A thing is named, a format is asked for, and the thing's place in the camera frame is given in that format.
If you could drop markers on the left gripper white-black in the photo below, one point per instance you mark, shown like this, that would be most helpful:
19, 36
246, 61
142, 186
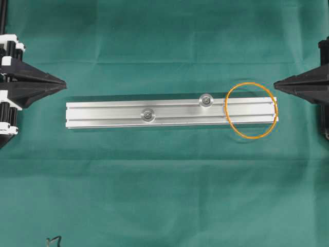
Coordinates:
16, 96

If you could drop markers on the silver pulley shaft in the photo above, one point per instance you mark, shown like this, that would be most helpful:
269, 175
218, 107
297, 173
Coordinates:
206, 100
147, 115

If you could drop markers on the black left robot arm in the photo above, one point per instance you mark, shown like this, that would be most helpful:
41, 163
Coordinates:
2, 15

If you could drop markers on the aluminium extrusion rail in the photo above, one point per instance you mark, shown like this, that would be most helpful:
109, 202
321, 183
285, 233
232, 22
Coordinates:
176, 112

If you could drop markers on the left silver pulley shaft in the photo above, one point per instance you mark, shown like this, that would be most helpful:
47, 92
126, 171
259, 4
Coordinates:
147, 115

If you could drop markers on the orange rubber band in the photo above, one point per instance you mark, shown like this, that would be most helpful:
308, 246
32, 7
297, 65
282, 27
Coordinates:
275, 106

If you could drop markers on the right silver pulley shaft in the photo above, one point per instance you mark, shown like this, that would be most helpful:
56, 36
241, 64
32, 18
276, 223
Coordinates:
206, 100

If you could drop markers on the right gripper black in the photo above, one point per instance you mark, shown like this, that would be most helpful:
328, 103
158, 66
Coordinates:
317, 94

